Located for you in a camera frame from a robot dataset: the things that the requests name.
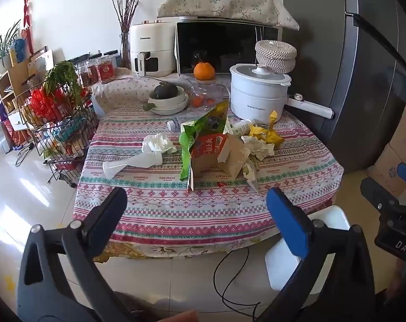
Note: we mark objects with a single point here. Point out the yellow floral undercloth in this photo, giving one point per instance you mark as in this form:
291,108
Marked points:
122,253

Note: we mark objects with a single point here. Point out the white yogurt bottle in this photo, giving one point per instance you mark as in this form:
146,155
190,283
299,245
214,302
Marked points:
241,127

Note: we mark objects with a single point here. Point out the small green vegetable piece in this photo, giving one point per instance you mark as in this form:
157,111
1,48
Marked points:
148,107

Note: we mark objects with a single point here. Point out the cardboard box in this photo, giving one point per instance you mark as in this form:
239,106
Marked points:
390,161

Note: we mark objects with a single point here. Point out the yellow wrapper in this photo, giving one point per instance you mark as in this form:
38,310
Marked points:
268,136

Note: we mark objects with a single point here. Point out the potted plant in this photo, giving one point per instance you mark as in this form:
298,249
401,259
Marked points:
2,47

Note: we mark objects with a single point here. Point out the wooden shelf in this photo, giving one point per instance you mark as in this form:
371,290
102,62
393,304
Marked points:
8,80

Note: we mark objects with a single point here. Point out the white trash bin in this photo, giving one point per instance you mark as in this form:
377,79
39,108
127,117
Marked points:
283,268

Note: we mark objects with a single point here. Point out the small grey-capped white bottle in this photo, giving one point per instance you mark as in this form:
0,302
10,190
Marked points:
172,124

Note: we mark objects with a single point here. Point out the dark grey refrigerator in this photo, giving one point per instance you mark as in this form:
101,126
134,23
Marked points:
340,73

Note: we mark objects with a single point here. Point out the clear glass jar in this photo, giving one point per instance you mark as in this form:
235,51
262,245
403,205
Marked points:
206,90

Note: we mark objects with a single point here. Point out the large orange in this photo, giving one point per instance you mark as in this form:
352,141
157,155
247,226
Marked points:
204,71

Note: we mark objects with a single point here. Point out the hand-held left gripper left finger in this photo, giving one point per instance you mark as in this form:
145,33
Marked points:
109,214

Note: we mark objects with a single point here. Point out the white electric pot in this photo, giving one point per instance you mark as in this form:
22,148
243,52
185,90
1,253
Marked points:
253,97

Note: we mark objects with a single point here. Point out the brown paper bag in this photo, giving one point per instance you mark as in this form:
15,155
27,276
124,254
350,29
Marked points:
236,154

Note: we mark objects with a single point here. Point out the black microwave oven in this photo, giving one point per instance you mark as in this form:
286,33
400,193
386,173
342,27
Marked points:
223,47

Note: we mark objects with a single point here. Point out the vase of dried branches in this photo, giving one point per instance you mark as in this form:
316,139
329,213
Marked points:
126,50

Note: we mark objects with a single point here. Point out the white crumpled tissue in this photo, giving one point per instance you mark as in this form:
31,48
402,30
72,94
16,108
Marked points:
157,144

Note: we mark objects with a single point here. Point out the white ceramic bowl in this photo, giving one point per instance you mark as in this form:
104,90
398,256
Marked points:
176,99

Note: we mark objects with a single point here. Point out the woven lidded basket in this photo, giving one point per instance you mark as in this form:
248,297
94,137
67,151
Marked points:
276,55

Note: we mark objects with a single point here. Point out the white air fryer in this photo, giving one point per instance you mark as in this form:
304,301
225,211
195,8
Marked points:
152,47

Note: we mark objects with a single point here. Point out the white plastic bottle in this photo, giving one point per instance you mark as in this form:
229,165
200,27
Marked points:
139,161

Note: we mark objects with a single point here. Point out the red label jar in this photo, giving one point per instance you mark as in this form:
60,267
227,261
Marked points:
105,72
89,73

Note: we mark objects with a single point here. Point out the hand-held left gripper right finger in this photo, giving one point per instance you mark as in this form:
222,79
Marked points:
286,218

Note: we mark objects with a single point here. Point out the dark green squash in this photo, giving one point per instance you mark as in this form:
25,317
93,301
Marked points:
164,90

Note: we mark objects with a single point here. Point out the small tangerine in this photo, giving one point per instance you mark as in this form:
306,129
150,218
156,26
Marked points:
197,102
209,101

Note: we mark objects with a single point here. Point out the green snack bag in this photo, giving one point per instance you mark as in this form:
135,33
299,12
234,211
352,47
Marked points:
186,141

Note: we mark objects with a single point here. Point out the green leafy vegetable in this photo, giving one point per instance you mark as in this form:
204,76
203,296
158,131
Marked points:
64,77

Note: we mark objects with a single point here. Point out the stacked white bowls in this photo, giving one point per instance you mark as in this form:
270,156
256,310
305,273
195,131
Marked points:
176,110

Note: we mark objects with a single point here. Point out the red hanging decoration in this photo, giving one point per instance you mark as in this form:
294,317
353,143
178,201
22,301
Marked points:
28,6

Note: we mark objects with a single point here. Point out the red plastic bag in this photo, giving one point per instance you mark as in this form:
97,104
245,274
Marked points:
45,104

